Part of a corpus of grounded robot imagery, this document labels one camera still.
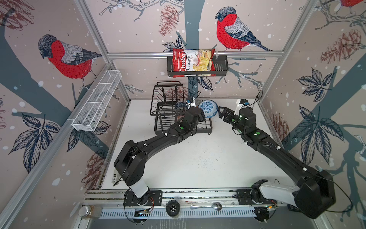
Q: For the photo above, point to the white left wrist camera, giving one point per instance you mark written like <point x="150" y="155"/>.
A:
<point x="190" y="102"/>

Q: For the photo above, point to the red cassava chips bag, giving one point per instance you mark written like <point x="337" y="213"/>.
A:
<point x="187" y="60"/>

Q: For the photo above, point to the glass jar metal lid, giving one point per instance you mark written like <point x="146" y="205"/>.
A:
<point x="90" y="212"/>

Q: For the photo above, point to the black remote device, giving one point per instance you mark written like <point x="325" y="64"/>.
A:
<point x="293" y="208"/>

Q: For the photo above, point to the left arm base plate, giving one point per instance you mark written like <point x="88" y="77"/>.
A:
<point x="151" y="198"/>

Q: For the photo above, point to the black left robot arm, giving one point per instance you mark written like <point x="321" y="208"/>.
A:
<point x="130" y="163"/>

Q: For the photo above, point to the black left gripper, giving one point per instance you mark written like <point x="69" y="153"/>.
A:
<point x="202" y="118"/>

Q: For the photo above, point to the dark wall shelf basket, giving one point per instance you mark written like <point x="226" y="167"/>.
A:
<point x="217" y="66"/>

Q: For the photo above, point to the blue floral white bowl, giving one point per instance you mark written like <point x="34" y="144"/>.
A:
<point x="209" y="107"/>

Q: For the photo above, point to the grey black handheld device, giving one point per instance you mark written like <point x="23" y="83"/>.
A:
<point x="116" y="177"/>

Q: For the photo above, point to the white wire mesh basket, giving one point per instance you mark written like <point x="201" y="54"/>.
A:
<point x="92" y="111"/>

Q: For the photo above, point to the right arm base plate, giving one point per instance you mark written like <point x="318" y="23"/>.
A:
<point x="244" y="197"/>

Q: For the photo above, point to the black wire dish rack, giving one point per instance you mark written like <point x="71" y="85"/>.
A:
<point x="165" y="95"/>

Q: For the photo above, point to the black round tape roll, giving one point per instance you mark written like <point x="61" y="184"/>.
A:
<point x="173" y="208"/>

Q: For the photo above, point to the blue triangle patterned bowl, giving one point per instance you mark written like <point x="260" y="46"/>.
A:
<point x="181" y="106"/>

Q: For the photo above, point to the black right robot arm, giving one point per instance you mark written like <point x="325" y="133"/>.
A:
<point x="313" y="192"/>

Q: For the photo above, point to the metal spoon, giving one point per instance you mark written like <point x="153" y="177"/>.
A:
<point x="215" y="206"/>

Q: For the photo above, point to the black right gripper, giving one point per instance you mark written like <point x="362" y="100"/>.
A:
<point x="230" y="113"/>

